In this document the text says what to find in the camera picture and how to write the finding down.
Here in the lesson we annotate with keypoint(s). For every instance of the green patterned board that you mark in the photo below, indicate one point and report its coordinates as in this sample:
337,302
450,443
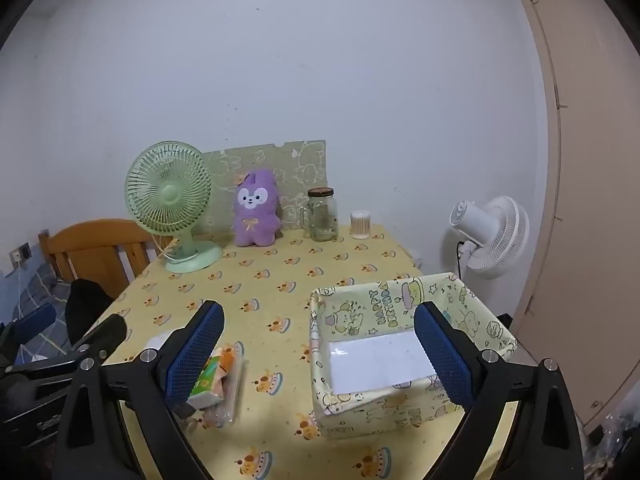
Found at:
300,170

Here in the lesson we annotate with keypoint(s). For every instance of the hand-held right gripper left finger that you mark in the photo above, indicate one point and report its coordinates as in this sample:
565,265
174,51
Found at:
195,355

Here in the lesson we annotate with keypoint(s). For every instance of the blue plaid bedding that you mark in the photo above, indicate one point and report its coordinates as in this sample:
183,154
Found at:
35,285

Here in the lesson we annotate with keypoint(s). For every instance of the glass jar with dark lid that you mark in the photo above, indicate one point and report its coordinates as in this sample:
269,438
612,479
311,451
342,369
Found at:
322,217

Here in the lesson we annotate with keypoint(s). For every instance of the clear plastic packet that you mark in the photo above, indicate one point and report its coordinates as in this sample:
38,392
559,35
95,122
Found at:
231,402

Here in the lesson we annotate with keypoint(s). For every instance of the beige door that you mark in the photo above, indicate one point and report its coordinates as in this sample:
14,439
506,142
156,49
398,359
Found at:
590,160

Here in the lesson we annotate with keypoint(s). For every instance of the cotton swab container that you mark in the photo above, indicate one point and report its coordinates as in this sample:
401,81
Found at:
360,227

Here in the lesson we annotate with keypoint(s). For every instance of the green desk fan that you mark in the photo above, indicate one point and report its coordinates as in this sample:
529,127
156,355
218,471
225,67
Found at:
167,195

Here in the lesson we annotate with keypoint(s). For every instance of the white wall outlet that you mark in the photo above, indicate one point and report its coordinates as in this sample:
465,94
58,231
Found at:
417,261

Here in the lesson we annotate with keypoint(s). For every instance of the wall socket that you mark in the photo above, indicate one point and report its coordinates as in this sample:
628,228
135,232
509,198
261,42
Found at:
22,251

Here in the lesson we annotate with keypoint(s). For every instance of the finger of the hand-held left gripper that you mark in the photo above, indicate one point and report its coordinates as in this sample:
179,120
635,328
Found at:
107,332
35,320

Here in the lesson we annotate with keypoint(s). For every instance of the white standing fan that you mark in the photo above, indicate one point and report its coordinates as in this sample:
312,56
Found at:
500,240

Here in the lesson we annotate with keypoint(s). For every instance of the wooden chair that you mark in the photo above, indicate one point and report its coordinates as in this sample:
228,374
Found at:
100,245

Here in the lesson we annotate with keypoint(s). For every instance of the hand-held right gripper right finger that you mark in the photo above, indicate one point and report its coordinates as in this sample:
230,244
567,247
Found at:
445,355

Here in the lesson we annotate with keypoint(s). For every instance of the dark floor clutter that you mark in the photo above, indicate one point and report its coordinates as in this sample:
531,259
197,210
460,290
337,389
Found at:
620,430

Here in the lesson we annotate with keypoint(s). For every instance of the yellow printed storage box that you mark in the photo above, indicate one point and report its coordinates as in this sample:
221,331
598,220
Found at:
360,320

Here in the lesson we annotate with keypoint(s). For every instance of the purple plush toy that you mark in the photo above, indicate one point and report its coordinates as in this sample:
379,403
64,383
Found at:
255,220

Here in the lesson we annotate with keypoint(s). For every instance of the colourful tissue packet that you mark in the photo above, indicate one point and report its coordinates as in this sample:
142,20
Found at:
212,375

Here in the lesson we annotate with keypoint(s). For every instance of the small white tissue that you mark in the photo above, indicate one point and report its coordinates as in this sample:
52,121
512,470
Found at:
157,341

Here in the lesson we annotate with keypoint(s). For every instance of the yellow printed tablecloth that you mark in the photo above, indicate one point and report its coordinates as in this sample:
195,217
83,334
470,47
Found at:
280,285

